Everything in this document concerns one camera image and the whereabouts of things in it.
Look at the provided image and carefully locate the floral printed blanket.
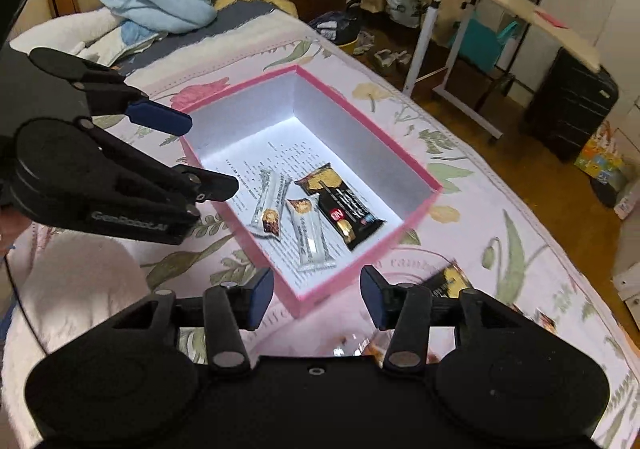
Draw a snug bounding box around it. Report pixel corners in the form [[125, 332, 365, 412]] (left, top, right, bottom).
[[0, 22, 636, 449]]

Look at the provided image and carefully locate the white snack bar packet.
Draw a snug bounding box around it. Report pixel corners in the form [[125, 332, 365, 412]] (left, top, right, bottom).
[[248, 169, 292, 240], [286, 196, 337, 271]]

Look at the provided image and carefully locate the printed paper sheet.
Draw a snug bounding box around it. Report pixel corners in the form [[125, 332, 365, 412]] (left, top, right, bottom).
[[222, 139, 391, 287]]

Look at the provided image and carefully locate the white printed shopping bag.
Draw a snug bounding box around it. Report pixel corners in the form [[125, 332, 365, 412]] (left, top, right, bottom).
[[385, 0, 427, 28]]

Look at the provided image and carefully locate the white fluffy blanket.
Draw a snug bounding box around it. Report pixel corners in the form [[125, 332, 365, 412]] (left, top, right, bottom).
[[0, 224, 156, 449]]

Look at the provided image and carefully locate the teal bag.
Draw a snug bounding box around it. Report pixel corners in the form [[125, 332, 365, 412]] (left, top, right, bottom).
[[457, 16, 519, 63]]

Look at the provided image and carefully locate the black suitcase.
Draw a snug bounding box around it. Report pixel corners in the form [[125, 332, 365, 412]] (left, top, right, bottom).
[[522, 46, 620, 163]]

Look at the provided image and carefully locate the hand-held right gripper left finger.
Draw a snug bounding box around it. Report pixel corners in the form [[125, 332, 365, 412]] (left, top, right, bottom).
[[111, 268, 275, 376]]

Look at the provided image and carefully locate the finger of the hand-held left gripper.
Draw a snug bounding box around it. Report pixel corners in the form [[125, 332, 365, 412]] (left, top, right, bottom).
[[75, 118, 240, 218], [29, 47, 194, 135]]

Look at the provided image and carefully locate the large clear candy bag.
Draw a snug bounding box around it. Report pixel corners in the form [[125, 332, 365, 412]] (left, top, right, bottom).
[[327, 329, 443, 365]]

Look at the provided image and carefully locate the red card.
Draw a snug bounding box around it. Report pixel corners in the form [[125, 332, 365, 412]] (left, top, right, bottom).
[[533, 8, 569, 29]]

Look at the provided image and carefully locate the black bag on floor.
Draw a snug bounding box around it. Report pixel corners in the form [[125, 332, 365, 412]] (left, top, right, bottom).
[[307, 12, 362, 55]]

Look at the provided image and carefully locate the pair of grey slippers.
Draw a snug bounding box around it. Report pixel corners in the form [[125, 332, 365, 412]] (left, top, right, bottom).
[[372, 49, 414, 71]]

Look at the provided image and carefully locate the white frame overbed table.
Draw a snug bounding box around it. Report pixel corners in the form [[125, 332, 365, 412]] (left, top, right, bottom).
[[402, 0, 601, 140]]

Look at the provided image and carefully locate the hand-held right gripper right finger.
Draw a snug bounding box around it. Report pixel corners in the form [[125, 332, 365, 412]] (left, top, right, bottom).
[[360, 265, 521, 375]]

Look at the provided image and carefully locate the grey blue bed sheet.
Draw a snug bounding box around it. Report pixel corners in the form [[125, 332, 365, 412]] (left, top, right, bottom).
[[117, 0, 301, 76]]

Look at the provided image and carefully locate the black gold snack packet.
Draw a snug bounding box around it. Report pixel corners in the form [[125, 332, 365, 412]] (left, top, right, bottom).
[[295, 163, 387, 251], [421, 263, 559, 334]]

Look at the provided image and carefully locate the colourful printed box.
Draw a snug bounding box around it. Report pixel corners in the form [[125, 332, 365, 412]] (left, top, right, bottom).
[[574, 122, 627, 186]]

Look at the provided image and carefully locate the pink cardboard box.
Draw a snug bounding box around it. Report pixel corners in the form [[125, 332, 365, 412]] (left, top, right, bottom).
[[172, 64, 443, 319]]

